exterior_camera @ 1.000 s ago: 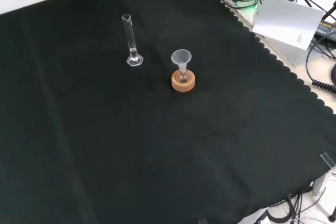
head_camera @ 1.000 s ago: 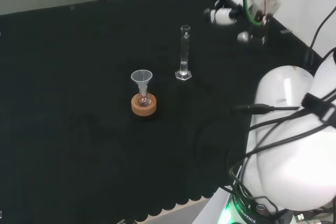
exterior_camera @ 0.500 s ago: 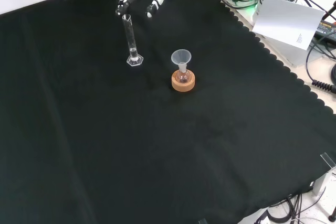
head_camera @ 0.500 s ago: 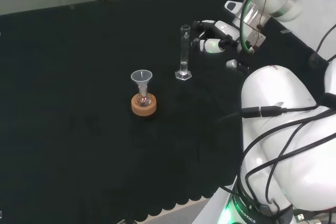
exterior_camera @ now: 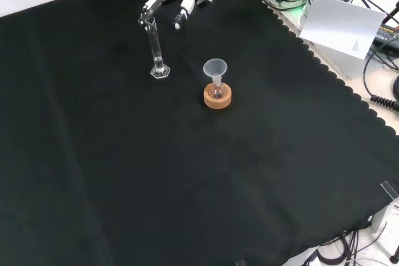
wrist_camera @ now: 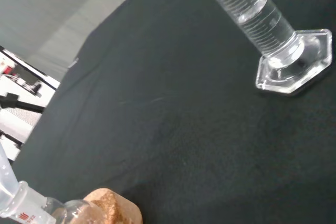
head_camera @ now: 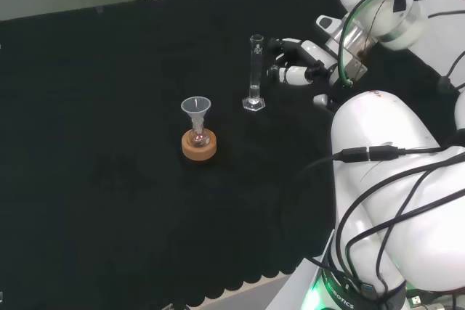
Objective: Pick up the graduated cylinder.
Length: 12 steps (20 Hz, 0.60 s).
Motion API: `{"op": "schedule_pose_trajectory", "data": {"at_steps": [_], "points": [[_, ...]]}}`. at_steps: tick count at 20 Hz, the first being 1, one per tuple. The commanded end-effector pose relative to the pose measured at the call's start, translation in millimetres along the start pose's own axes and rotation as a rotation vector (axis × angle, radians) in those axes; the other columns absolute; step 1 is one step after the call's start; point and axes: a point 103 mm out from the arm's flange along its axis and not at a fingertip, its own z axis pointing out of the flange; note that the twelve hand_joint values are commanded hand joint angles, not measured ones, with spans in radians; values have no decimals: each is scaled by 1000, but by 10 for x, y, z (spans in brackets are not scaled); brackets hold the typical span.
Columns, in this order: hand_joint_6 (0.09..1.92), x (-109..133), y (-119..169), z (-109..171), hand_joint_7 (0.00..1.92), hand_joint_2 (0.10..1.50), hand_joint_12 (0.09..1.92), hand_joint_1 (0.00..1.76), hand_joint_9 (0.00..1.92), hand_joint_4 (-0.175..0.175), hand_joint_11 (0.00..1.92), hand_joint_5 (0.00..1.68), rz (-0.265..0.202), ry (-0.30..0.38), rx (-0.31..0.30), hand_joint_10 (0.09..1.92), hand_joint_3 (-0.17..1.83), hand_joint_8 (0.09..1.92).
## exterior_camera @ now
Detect clear glass graduated cylinder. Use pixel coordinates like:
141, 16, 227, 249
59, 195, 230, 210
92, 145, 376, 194
145, 16, 171, 79

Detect clear plastic funnel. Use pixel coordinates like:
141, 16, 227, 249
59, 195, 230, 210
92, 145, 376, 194
203, 58, 229, 85

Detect small round-bottom glass flask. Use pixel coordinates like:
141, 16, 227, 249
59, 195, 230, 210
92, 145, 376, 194
209, 75, 226, 100

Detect black bench cloth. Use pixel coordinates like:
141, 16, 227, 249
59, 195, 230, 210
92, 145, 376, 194
0, 0, 399, 266

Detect white box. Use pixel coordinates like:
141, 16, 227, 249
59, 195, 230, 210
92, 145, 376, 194
299, 37, 375, 80

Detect black power adapter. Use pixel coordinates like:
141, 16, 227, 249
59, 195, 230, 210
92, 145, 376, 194
373, 24, 399, 49

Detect cork ring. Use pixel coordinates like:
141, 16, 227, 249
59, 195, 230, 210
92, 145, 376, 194
203, 82, 233, 110

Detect black spiral cable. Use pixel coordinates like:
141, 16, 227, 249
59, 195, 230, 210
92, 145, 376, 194
362, 39, 399, 111

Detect black floor cables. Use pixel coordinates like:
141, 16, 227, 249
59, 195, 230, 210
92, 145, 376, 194
301, 227, 399, 266

